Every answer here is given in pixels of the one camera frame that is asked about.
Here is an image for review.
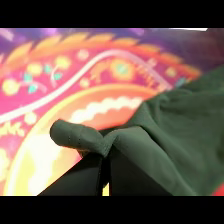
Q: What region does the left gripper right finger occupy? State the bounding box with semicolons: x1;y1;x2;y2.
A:
109;145;173;197

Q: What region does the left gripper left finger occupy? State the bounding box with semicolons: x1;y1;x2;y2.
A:
37;153;104;197

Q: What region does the dark green shirt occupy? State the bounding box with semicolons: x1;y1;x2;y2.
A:
49;64;224;197

